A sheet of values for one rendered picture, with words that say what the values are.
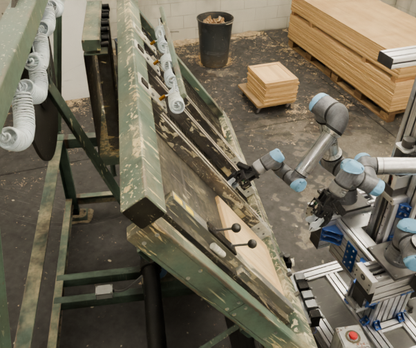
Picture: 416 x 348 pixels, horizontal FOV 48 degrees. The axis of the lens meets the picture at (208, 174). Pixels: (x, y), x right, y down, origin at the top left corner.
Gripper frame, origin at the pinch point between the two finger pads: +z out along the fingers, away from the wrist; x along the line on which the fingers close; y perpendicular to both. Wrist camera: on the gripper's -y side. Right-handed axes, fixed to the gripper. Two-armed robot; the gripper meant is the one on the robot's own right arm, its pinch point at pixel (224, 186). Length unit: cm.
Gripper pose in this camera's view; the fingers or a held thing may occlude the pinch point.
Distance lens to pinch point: 249.9
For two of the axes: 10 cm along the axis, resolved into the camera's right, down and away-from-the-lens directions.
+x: 5.7, 6.0, 5.7
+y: 1.5, 6.0, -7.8
